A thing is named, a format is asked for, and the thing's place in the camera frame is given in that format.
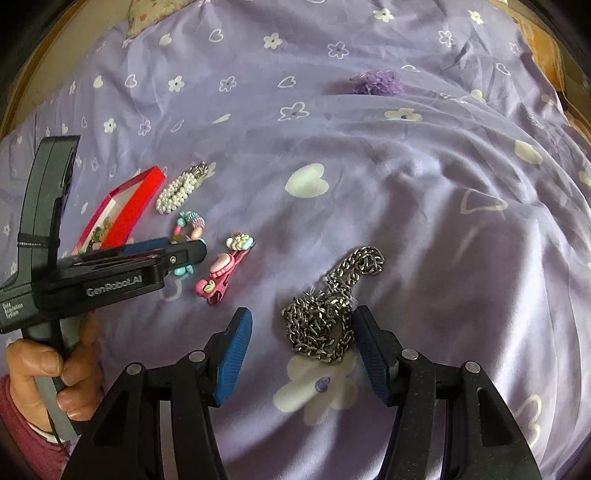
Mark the purple floral blanket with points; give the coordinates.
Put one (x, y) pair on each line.
(415, 207)

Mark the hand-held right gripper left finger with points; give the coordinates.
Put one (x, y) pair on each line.
(233, 360)

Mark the person's left forearm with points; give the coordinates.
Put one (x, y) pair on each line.
(27, 452)

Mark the purple fluffy scrunchie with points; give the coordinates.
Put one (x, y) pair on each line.
(376, 84)

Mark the red cardboard box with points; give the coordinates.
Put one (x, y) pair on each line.
(134, 203)

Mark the pink decorated hair clip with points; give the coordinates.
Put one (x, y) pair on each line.
(219, 265)

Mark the cartoon printed pillow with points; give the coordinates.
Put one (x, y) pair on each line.
(145, 18)

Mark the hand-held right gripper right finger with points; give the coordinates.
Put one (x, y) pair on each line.
(374, 362)

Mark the person's left hand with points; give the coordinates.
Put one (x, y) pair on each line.
(32, 357)

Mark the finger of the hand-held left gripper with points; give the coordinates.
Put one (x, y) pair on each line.
(184, 256)
(143, 244)

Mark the orange cloth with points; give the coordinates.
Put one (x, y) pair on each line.
(545, 50)

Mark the wooden bed frame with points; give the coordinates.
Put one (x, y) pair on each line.
(55, 53)

